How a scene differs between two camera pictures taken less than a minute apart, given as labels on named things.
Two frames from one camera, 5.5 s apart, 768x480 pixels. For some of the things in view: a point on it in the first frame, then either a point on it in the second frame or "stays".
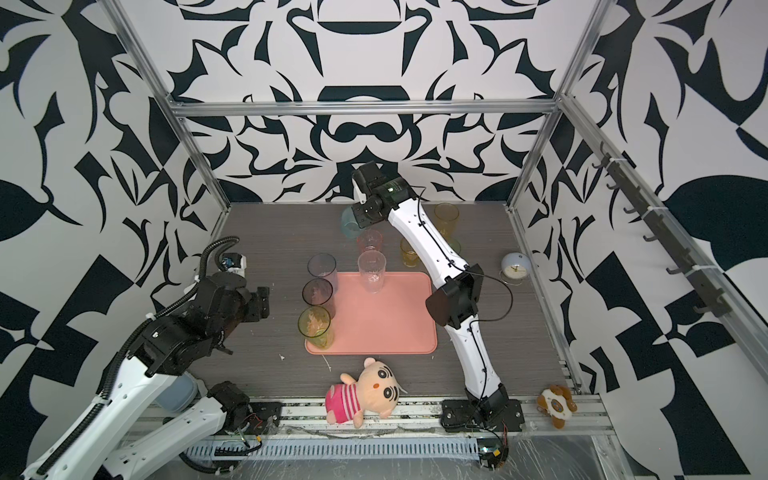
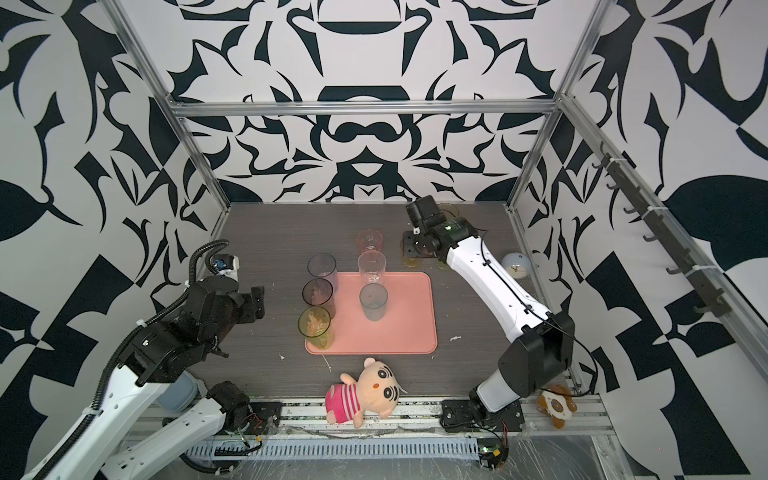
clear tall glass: [371, 265] stays
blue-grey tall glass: [323, 265] stays
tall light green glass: [314, 323] stays
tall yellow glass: [446, 215] stays
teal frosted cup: [349, 224] to [373, 297]
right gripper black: [364, 220] to [412, 248]
